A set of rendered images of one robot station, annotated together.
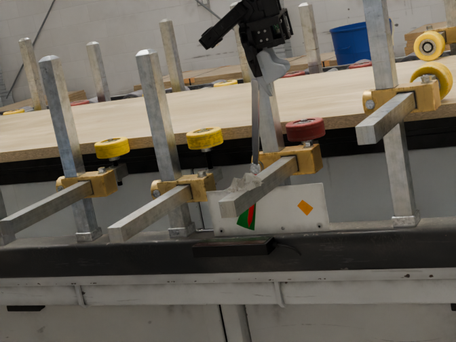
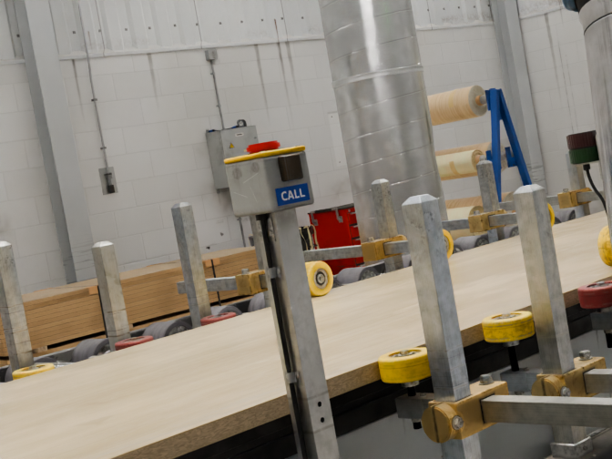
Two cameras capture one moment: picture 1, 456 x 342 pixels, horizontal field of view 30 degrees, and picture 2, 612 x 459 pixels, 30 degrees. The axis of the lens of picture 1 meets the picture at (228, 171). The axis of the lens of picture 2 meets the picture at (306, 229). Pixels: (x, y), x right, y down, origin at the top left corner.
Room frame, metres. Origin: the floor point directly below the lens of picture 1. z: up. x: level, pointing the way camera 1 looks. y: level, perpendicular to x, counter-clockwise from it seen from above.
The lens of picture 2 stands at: (1.57, 1.83, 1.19)
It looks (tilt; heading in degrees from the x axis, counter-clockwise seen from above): 3 degrees down; 289
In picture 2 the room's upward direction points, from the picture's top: 10 degrees counter-clockwise
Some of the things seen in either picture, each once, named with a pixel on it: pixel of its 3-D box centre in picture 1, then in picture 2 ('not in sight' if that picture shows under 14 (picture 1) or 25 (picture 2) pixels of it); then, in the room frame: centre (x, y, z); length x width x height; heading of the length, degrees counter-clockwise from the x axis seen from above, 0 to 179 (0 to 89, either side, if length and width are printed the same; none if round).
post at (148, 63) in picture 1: (167, 159); (554, 343); (1.81, 0.12, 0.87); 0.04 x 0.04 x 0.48; 63
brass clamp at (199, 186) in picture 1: (182, 188); (569, 383); (1.80, 0.10, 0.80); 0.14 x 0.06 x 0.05; 63
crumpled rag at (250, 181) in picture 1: (245, 179); not in sight; (1.47, -0.03, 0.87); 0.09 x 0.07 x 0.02; 153
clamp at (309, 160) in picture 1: (286, 160); not in sight; (1.69, -0.12, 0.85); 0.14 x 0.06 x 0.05; 63
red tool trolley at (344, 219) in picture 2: not in sight; (358, 247); (4.59, -8.13, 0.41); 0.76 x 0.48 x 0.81; 66
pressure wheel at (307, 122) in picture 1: (308, 145); (606, 314); (1.76, -0.18, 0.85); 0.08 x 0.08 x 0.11
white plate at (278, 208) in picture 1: (266, 210); not in sight; (1.69, -0.06, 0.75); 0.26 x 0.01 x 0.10; 63
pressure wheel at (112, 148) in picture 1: (115, 161); (411, 389); (2.00, 0.26, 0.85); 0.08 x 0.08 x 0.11
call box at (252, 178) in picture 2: not in sight; (270, 184); (2.04, 0.58, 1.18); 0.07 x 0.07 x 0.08; 63
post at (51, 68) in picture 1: (72, 159); (448, 371); (1.92, 0.35, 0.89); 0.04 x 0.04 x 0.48; 63
